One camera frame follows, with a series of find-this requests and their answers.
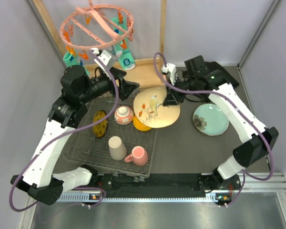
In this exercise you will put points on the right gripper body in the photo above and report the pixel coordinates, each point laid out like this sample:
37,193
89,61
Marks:
184,85

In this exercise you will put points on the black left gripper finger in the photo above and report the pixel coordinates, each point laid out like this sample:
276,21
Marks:
118,73
126,88

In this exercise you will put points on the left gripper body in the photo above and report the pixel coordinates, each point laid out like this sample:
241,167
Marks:
98,86

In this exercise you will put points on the beige bird plate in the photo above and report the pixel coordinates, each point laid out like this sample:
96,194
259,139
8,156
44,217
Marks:
149,108

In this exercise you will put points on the white orange patterned bowl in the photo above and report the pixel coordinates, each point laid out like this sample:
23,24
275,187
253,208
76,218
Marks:
123,115

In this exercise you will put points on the mint green flower plate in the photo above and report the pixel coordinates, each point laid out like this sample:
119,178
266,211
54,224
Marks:
210,120

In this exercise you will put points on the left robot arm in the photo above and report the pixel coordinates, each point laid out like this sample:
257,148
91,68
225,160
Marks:
38,179

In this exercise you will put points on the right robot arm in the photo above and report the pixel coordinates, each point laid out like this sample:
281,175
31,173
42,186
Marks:
211,81

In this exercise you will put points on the black cloth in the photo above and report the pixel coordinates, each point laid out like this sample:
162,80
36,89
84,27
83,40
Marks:
213,66

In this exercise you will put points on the wooden stand tray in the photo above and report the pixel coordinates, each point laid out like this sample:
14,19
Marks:
143,73

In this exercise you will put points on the mint green blue sock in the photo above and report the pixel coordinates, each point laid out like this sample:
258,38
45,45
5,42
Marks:
70,60

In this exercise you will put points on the yellow ribbed bowl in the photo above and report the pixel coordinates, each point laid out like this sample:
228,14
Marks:
140,126

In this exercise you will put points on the yellow patterned small plate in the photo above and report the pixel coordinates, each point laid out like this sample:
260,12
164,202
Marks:
99,129

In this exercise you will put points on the pink round clothes hanger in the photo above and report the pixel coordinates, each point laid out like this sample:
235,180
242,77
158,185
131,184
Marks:
100,26

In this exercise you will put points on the beige tumbler cup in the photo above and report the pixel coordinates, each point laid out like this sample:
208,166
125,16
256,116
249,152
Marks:
117,148

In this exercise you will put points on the pink mug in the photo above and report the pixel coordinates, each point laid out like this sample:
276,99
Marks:
138,156

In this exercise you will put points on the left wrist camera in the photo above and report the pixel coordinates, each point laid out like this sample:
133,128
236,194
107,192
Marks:
105,56

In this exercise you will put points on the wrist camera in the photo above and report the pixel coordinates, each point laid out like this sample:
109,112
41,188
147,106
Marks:
105,56
169,70

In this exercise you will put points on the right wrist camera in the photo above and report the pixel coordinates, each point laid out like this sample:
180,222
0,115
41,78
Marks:
169,70

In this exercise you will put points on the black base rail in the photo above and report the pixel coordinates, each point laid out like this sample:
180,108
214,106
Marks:
163,185

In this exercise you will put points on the aluminium extrusion rail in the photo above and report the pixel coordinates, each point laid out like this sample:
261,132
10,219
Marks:
243,183

